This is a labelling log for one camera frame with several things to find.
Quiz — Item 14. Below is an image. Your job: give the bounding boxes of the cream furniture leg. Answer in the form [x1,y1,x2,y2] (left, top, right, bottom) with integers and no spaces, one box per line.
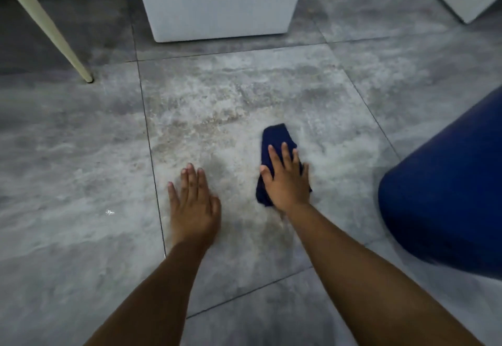
[0,0,95,84]

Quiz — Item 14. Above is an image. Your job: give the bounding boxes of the person's left forearm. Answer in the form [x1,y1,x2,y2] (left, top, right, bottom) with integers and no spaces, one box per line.
[84,239,212,346]

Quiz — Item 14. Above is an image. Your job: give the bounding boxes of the person's right forearm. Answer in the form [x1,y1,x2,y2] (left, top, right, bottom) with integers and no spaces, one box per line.
[282,202,485,346]

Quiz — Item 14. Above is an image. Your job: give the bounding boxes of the dark blue cleaning cloth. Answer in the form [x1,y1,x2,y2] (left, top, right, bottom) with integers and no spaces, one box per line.
[256,123,313,208]

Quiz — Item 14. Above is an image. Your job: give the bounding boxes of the person's left hand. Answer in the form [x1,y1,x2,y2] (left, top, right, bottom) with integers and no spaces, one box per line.
[167,163,222,247]

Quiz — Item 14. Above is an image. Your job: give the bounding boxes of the person's right hand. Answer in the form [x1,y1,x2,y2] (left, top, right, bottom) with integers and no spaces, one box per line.
[260,142,311,214]

